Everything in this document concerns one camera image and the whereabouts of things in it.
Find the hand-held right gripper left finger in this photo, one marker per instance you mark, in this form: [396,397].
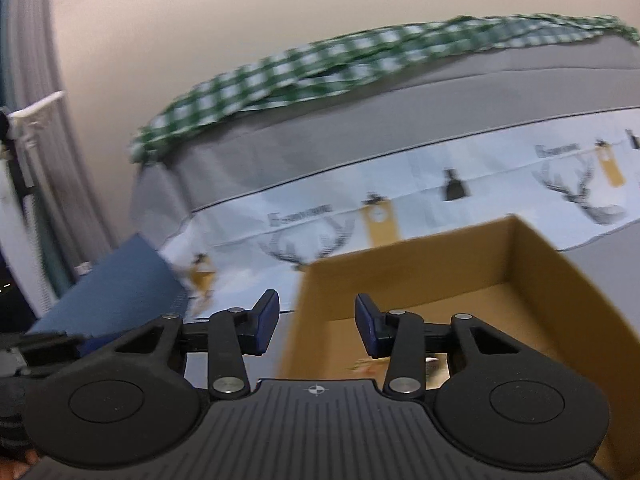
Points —
[267,322]

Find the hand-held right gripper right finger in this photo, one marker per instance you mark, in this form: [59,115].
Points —
[364,329]

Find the brown cardboard box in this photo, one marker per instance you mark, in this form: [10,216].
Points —
[550,280]

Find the snack packet in box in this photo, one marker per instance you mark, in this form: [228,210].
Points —
[367,366]

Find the blue cushion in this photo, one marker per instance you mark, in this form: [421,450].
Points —
[115,290]

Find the grey printed bedsheet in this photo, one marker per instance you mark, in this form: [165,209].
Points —
[350,150]

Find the green checkered cloth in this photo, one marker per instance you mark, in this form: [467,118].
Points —
[300,77]

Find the white rack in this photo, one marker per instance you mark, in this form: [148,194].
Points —
[35,107]

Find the grey curtain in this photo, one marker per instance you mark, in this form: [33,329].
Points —
[50,35]

